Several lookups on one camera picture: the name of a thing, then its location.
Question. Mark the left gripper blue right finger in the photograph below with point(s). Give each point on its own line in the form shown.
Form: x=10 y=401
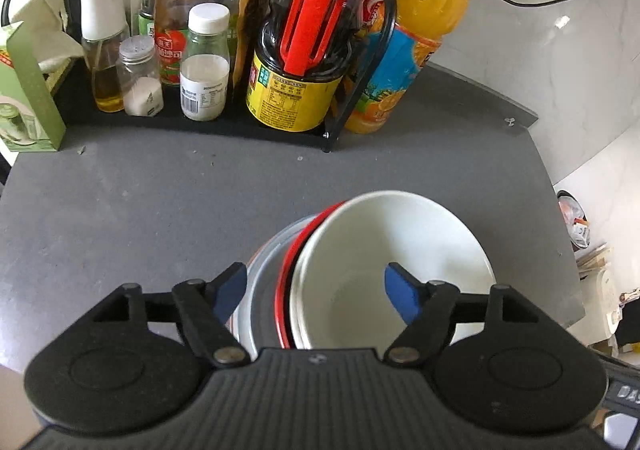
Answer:
x=426 y=308

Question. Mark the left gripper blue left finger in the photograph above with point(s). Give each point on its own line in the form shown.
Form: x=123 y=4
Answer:
x=204 y=309

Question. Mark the white plate Sweet print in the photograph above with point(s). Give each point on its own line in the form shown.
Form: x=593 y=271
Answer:
x=271 y=255

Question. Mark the white bowl yellow pattern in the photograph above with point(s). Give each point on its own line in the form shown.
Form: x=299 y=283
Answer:
x=355 y=284

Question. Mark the white plate with flower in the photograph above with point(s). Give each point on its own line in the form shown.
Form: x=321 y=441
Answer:
x=239 y=323

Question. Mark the plain white bowl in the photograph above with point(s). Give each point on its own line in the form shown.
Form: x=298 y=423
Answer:
x=299 y=336

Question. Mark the black kitchen rack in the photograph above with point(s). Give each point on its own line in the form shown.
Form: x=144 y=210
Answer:
x=72 y=95

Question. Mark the white air fryer appliance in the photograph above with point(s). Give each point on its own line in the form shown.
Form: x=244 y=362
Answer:
x=602 y=308

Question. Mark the brown bowl with packets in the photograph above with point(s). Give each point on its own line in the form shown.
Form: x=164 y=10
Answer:
x=575 y=220

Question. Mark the dark soy sauce jug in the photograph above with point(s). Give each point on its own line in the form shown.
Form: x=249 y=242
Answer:
x=297 y=103

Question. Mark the white label jar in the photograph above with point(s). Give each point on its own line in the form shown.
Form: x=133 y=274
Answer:
x=205 y=63

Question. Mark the clear salt shaker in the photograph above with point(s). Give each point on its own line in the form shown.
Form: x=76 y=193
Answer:
x=139 y=77

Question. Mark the green carton box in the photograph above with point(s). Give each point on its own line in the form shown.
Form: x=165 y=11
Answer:
x=30 y=121

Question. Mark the orange juice bottle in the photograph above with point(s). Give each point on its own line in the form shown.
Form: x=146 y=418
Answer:
x=420 y=26

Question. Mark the red drink can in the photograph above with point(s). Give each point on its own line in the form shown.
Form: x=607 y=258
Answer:
x=372 y=15

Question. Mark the red peeler tool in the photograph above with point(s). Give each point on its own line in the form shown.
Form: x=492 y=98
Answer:
x=307 y=33

